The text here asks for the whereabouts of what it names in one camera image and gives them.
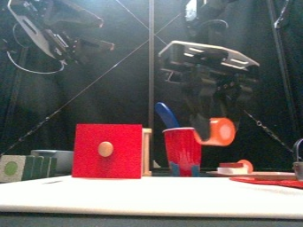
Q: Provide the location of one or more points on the red tray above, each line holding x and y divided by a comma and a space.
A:
272, 182

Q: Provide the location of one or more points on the red cup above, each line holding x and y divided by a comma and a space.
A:
181, 152

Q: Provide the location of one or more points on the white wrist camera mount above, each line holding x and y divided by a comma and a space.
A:
208, 53

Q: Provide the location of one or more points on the orange cup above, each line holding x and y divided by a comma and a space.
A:
219, 131

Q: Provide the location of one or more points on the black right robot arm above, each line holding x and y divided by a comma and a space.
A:
205, 18

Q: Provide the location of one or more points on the vertical metal frame pole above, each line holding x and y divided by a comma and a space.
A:
151, 62

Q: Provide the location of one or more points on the white cutting board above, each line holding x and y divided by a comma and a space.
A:
149, 195

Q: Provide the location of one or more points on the orange toy carrot slice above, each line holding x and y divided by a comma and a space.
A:
247, 166

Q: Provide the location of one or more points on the green and white container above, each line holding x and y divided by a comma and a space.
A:
23, 168

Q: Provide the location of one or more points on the wooden plate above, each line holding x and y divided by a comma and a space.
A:
256, 175

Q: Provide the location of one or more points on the red and white toy block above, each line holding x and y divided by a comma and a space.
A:
232, 168

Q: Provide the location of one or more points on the red wooden box with knob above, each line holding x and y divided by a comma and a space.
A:
107, 150

